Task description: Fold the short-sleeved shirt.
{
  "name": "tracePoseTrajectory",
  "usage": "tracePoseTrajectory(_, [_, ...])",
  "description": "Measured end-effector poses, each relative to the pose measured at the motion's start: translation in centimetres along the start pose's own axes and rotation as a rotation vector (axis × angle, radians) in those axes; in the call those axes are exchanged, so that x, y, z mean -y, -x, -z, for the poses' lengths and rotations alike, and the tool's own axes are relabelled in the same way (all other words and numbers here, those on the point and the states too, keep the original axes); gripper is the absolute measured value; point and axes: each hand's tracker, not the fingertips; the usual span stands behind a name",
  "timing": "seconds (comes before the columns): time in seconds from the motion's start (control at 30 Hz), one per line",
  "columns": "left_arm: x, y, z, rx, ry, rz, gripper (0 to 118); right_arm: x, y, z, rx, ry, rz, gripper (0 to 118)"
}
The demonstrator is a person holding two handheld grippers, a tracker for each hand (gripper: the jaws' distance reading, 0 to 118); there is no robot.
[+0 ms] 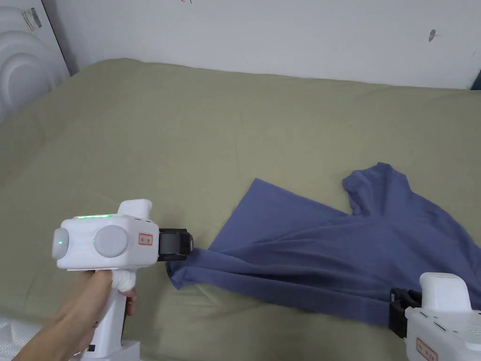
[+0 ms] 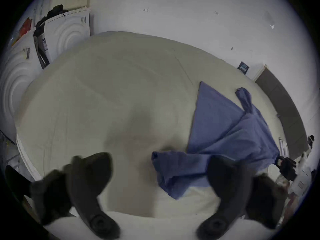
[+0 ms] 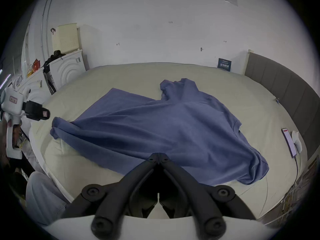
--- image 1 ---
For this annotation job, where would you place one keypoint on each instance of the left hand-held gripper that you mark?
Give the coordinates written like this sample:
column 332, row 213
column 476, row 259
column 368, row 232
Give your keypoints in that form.
column 109, row 240

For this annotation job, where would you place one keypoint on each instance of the person's left hand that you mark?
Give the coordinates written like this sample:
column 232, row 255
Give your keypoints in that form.
column 86, row 308

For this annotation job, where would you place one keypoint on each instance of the white padded headboard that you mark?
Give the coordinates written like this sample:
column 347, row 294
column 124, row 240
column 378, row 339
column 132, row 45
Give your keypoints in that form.
column 26, row 67

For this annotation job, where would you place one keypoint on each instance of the bed with pale green sheet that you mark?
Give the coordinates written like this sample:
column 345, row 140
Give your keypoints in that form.
column 150, row 131

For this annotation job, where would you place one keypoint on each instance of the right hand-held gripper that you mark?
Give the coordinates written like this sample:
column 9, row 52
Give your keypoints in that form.
column 447, row 319

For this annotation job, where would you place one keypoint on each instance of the white upright panel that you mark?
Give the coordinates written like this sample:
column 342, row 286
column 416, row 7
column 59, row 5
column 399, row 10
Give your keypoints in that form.
column 56, row 26

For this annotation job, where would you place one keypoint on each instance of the dark blue shirt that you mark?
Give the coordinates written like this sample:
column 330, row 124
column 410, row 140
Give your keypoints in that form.
column 319, row 255

